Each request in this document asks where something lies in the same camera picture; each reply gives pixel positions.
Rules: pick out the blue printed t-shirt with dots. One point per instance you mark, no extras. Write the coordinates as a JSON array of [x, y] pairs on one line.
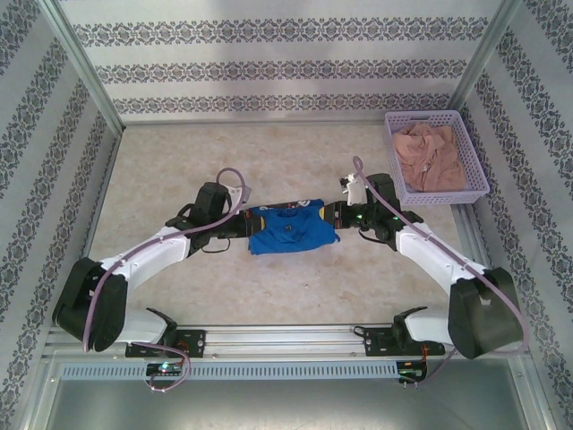
[[291, 233]]

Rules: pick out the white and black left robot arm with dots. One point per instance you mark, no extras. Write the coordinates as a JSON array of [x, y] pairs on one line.
[[147, 255]]

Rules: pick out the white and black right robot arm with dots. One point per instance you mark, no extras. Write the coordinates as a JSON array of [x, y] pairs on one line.
[[430, 255]]

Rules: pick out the peach crumpled cloth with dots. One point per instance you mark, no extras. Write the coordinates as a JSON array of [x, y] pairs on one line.
[[425, 157]]

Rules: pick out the lavender plastic basket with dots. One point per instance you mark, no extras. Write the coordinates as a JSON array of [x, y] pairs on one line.
[[430, 118]]

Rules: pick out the aluminium table edge rail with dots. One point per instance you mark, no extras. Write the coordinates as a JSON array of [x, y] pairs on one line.
[[268, 122]]

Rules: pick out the aluminium side rail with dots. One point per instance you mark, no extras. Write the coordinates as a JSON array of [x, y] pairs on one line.
[[476, 242]]

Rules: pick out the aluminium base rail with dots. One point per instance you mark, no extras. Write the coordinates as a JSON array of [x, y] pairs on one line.
[[286, 341]]

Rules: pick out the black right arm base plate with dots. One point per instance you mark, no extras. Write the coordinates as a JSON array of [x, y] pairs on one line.
[[378, 342]]

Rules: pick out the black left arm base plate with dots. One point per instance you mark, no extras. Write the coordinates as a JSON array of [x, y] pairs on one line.
[[192, 342]]

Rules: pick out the aluminium frame post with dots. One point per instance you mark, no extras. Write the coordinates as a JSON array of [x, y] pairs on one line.
[[483, 54], [88, 67]]

